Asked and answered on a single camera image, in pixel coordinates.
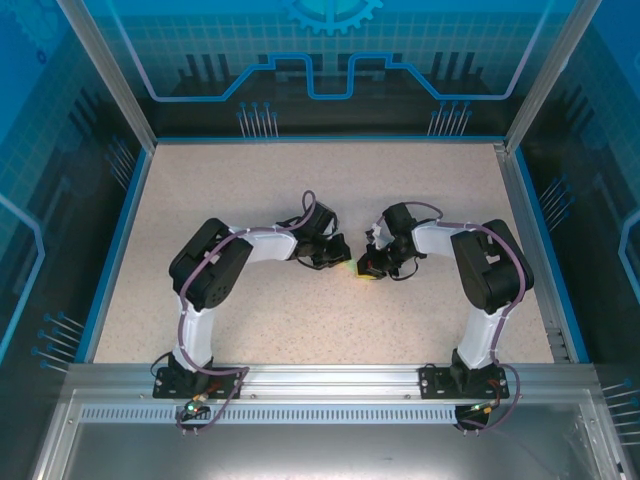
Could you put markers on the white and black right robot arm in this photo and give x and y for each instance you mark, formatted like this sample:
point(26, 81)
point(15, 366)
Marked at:
point(432, 240)

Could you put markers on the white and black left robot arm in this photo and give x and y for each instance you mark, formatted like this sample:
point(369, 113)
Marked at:
point(270, 245)

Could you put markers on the grey sheet metal tray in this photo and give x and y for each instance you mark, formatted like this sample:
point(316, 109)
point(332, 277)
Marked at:
point(325, 450)

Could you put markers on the blue table edge strip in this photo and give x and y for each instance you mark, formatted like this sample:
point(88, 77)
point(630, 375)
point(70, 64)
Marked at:
point(121, 250)

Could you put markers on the aluminium mounting rail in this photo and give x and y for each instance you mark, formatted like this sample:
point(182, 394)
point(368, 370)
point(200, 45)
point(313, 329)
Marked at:
point(325, 382)

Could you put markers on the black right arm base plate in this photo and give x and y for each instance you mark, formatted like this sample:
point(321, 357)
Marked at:
point(432, 385)

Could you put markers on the aluminium side rail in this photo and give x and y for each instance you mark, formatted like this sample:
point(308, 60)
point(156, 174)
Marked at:
point(532, 250)

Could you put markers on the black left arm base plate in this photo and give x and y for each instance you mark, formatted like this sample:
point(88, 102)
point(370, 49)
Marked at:
point(165, 387)

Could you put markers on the blue printed enclosure panel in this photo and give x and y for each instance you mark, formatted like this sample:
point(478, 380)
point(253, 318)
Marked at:
point(325, 30)
point(600, 175)
point(40, 175)

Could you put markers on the aluminium frame post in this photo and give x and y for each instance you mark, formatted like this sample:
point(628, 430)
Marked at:
point(550, 75)
point(118, 85)

